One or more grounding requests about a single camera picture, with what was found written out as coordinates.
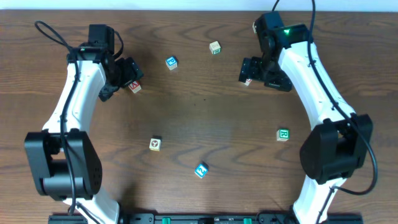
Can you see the blue letter P block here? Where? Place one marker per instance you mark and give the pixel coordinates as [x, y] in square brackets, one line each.
[171, 63]

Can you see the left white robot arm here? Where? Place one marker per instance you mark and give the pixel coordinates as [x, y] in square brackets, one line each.
[62, 159]

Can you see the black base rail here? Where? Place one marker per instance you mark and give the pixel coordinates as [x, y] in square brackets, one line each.
[263, 218]

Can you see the red letter I block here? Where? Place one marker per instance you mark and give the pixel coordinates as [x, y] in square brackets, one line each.
[247, 82]

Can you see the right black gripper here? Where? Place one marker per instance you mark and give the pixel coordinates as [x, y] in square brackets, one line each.
[249, 70]

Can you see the green number 27 block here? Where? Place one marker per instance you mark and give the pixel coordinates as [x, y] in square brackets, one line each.
[215, 47]

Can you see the green letter R block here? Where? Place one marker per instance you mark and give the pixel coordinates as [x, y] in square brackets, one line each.
[283, 135]

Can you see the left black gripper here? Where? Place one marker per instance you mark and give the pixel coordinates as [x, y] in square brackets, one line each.
[129, 72]

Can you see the brown symbol wooden block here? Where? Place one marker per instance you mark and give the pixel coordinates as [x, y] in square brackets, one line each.
[155, 144]

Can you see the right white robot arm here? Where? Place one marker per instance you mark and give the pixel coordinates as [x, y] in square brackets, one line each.
[338, 142]

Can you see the blue number 2 block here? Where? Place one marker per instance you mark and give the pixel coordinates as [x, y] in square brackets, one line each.
[201, 171]

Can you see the red letter A block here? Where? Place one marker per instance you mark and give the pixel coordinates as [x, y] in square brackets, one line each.
[135, 86]

